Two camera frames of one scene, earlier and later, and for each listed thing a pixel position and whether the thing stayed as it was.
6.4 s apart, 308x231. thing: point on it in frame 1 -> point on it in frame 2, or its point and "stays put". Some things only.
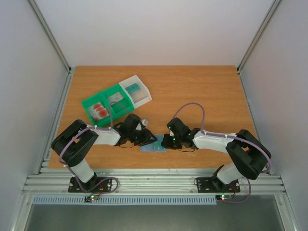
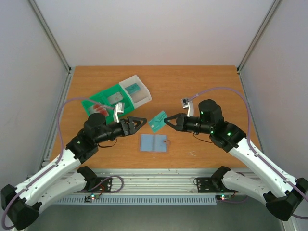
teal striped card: x=157 y=145 -> x=158 y=121
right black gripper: x=169 y=142 -> x=181 y=121
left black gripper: x=147 y=139 -> x=134 y=119
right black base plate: x=213 y=185 stays put
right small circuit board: x=224 y=197 stays put
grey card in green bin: x=116 y=97 stays put
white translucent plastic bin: x=138 y=93 stays put
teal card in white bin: x=133 y=88 stays put
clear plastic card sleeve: x=154 y=147 stays put
